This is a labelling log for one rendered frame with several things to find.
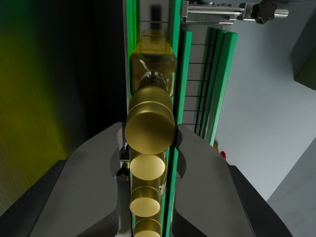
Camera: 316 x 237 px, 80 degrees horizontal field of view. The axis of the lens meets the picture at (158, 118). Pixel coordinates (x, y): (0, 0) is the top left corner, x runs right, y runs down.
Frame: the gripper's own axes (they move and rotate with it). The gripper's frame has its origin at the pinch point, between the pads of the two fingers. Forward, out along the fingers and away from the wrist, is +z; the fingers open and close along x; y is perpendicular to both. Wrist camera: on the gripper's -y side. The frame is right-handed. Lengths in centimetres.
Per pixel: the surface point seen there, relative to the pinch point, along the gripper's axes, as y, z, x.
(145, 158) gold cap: 4.8, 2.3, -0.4
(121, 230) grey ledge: 64, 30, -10
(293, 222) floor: 193, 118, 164
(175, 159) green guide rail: 21.8, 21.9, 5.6
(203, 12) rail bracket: -7.2, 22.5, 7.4
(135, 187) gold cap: 10.5, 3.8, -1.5
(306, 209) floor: 170, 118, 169
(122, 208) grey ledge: 51, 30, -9
